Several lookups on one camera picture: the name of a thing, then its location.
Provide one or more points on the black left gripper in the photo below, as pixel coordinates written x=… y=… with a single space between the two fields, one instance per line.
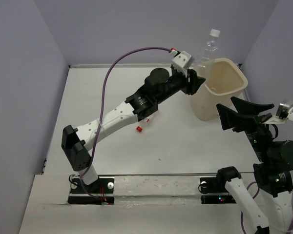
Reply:
x=195 y=83

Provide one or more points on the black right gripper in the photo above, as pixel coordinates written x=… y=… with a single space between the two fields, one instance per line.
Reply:
x=229 y=117

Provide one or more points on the clear white-cap bottle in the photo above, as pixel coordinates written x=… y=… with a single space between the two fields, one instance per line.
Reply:
x=206 y=56

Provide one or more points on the red-cap labelled bottle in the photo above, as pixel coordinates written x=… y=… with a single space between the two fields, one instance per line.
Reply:
x=144 y=124

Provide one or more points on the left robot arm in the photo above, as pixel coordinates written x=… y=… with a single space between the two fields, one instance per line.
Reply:
x=158 y=86

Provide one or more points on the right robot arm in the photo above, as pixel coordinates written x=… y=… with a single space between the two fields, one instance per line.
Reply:
x=272 y=173

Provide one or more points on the cream plastic bin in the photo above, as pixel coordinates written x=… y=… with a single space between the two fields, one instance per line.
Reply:
x=224 y=80

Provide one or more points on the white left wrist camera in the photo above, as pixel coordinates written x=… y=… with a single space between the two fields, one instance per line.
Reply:
x=181 y=61

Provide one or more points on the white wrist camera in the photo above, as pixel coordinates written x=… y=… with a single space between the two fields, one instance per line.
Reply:
x=284 y=113
x=181 y=61

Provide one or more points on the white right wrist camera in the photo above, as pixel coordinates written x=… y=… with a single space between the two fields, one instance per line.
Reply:
x=284 y=113

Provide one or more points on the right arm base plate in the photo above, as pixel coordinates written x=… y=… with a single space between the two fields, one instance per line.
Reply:
x=212 y=192

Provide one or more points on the white table edge rail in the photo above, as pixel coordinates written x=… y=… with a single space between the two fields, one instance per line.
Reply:
x=120 y=65

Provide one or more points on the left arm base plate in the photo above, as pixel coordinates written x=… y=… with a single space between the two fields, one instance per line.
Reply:
x=98 y=193

